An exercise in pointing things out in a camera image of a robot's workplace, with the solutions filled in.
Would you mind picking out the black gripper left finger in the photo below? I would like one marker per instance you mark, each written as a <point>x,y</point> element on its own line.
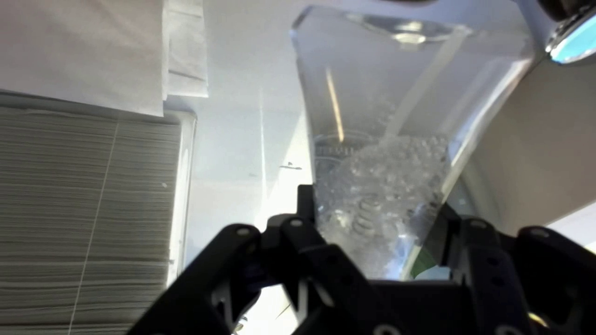
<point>306,207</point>

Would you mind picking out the clear plastic spray bottle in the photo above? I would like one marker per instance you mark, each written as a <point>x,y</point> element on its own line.
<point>373,124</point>

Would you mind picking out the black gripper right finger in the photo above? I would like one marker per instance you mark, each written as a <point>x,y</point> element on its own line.
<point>449,239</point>

